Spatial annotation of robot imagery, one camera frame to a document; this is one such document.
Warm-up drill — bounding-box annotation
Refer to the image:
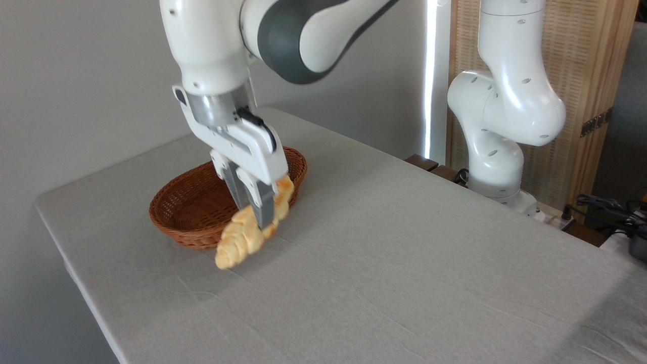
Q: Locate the black screen hinge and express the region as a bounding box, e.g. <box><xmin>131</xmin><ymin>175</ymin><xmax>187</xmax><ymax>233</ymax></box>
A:
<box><xmin>580</xmin><ymin>107</ymin><xmax>614</xmax><ymax>138</ymax></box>

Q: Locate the black cable bundle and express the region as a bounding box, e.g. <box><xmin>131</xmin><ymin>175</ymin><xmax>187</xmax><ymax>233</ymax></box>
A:
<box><xmin>575</xmin><ymin>193</ymin><xmax>647</xmax><ymax>239</ymax></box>

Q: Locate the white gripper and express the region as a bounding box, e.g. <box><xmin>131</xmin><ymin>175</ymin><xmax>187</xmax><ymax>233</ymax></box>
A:
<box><xmin>172</xmin><ymin>84</ymin><xmax>289</xmax><ymax>230</ymax></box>

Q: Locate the brown wicker basket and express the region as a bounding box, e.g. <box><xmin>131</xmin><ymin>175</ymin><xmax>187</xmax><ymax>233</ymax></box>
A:
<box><xmin>149</xmin><ymin>147</ymin><xmax>308</xmax><ymax>250</ymax></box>

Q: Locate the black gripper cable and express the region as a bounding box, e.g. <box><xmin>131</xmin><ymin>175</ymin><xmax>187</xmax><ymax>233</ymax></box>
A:
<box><xmin>236</xmin><ymin>107</ymin><xmax>278</xmax><ymax>153</ymax></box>

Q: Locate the grey tablecloth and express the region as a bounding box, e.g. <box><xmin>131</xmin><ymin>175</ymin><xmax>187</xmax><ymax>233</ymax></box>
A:
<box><xmin>34</xmin><ymin>106</ymin><xmax>647</xmax><ymax>364</ymax></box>

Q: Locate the dark brown wooden block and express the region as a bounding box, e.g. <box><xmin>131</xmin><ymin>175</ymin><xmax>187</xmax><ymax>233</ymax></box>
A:
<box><xmin>405</xmin><ymin>154</ymin><xmax>440</xmax><ymax>172</ymax></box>
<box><xmin>430</xmin><ymin>165</ymin><xmax>465</xmax><ymax>185</ymax></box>

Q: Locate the long twisted bread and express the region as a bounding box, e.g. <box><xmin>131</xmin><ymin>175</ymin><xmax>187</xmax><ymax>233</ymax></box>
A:
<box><xmin>214</xmin><ymin>174</ymin><xmax>296</xmax><ymax>270</ymax></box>

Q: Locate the wooden folding screen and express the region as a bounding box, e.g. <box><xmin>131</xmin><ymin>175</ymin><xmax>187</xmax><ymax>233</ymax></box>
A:
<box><xmin>447</xmin><ymin>0</ymin><xmax>640</xmax><ymax>224</ymax></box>

